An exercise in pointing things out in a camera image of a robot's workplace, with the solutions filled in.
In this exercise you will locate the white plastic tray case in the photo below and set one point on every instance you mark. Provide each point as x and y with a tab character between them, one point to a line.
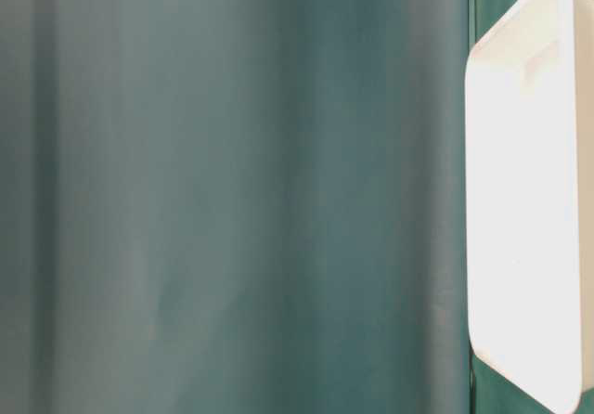
529	199

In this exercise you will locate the green table cloth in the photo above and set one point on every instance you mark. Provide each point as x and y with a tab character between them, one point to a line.
238	206

